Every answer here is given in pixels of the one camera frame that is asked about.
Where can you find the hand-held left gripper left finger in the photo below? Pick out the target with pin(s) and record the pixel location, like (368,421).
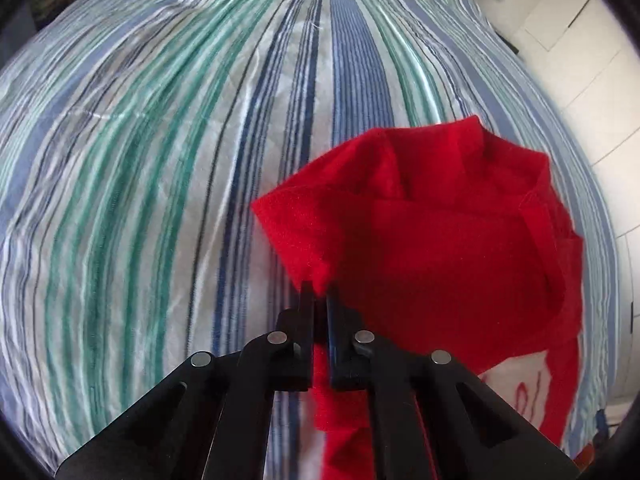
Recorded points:
(301,322)

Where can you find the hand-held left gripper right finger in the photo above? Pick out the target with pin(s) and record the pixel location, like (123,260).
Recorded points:
(339,332)

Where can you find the red sweater with white figure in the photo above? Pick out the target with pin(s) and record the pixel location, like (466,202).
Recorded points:
(425,240)

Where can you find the striped bed sheet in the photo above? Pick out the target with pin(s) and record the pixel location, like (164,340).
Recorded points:
(150,160)

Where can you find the orange fleece pants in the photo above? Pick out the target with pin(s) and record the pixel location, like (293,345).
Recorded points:
(585,457)

